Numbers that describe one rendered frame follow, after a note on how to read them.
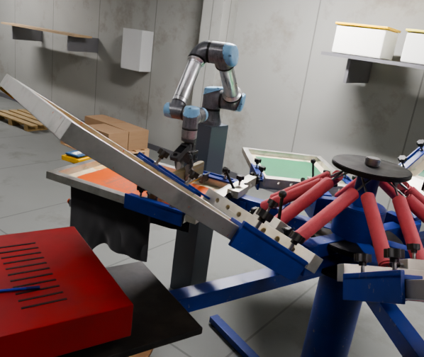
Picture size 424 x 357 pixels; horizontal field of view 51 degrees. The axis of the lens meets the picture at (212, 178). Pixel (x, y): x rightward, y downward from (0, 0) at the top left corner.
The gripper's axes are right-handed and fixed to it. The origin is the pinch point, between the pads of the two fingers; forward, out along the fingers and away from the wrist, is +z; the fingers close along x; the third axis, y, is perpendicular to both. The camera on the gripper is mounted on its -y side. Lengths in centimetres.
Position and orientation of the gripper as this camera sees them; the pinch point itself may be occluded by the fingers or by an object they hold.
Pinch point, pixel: (181, 178)
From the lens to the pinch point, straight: 221.4
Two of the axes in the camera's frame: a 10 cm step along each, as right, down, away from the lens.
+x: -8.9, -2.5, 3.9
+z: -1.3, 9.4, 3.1
